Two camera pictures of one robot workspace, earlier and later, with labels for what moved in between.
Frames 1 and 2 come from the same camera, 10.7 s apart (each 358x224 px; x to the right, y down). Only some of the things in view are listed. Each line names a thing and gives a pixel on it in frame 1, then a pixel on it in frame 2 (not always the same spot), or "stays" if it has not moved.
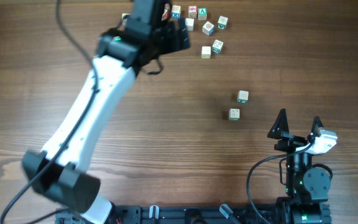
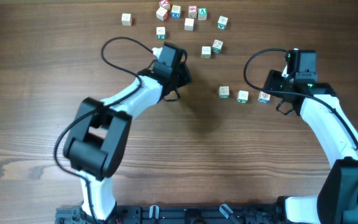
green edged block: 243,96 stays
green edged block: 234,114 → 224,92
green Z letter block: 217,46 stays
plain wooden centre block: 189,24 stays
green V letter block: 222,22 stays
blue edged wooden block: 208,28 → 263,98
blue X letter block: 176,12 stays
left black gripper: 173,38 → 184,73
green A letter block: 202,14 stays
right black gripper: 295,141 → 270,82
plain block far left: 123,20 stays
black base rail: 187,214 stays
